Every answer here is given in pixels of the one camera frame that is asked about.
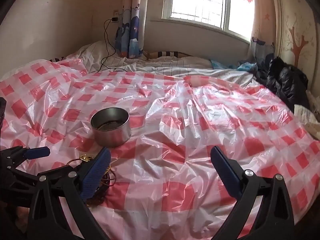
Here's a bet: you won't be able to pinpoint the white printed paper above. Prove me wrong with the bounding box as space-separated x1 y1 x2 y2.
294 104 320 141

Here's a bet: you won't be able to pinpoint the dark striped pillow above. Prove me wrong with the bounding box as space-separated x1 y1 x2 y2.
144 51 191 59

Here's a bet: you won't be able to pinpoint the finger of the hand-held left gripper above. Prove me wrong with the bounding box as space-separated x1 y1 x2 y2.
0 146 50 174
0 170 38 205

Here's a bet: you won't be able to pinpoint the blue plastic bag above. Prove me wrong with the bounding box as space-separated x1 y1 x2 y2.
210 59 258 72

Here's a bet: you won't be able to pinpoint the round metal tin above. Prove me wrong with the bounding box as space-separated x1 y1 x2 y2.
90 107 132 148

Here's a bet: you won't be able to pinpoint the red checked plastic sheet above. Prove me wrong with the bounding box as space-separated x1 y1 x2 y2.
0 59 320 240

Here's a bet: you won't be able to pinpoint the brown tree wall sticker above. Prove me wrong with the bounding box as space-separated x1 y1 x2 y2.
285 12 314 61

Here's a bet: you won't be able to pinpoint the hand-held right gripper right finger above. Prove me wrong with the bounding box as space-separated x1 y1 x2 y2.
210 145 295 240

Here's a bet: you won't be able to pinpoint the black puffer jacket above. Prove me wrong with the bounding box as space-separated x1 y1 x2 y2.
255 57 309 112

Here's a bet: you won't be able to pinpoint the white framed window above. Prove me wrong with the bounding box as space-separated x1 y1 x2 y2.
161 0 257 43

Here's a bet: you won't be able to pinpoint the dark brown bead bracelet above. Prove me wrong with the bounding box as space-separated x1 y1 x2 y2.
86 171 112 207

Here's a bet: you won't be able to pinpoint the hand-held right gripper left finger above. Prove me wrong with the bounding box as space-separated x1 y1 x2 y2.
27 147 112 240

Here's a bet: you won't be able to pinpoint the black charger cable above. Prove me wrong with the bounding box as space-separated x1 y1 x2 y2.
99 19 126 74

